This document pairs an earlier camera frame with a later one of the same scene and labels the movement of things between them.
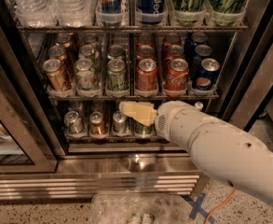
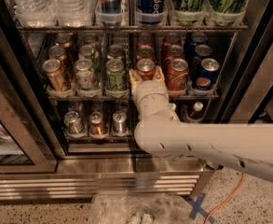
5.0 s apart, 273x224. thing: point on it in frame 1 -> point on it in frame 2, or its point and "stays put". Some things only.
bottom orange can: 97,123 stays put
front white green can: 85,76 stays put
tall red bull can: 109,8 stays put
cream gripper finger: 143,113 -> 158,75
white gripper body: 170,119 -> 149,89
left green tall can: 189,3 stays put
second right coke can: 173,51 stays put
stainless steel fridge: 61,60 stays put
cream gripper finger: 139,110 -> 135,78
